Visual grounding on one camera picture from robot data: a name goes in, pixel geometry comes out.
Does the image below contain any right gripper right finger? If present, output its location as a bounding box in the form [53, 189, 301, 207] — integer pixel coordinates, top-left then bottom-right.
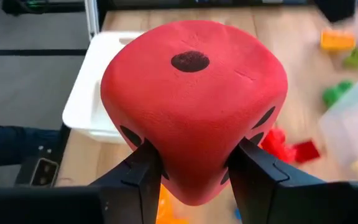
[227, 137, 351, 224]

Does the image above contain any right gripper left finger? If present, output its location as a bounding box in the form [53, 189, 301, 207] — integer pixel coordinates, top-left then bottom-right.
[88, 139, 163, 224]

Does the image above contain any red two-stud toy brick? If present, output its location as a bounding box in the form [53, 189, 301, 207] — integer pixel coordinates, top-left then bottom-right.
[260, 126, 297, 165]

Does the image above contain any small dark red toy brick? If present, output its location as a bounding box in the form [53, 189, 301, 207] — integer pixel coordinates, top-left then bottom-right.
[291, 140, 321, 165]

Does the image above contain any red foam die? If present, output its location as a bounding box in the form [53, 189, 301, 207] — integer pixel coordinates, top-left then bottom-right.
[100, 19, 289, 207]

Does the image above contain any clear plastic container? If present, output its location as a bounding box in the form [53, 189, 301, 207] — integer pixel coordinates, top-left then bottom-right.
[318, 49, 358, 184]

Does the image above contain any green two-stud toy brick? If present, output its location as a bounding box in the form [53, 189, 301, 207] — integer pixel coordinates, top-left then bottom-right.
[322, 80, 354, 108]

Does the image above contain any orange wedge toy block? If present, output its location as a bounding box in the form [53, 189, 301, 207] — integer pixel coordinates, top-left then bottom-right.
[156, 184, 190, 224]

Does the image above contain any white plastic bin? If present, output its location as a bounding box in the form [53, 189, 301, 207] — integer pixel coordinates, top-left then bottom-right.
[62, 30, 146, 145]

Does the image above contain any person's leg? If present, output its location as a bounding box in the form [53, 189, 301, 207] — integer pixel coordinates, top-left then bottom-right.
[0, 122, 62, 168]

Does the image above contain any small lime green toy brick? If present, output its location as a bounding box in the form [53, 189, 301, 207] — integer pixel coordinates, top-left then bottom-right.
[342, 47, 358, 70]

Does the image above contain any orange-yellow toy brick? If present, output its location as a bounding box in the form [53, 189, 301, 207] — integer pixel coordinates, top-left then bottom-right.
[319, 29, 357, 52]

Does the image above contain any black metal stand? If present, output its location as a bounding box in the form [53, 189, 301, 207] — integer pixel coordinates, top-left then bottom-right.
[1, 0, 86, 16]

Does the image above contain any black table-level camera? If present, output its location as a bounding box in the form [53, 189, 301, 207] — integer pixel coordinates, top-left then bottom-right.
[13, 146, 60, 189]

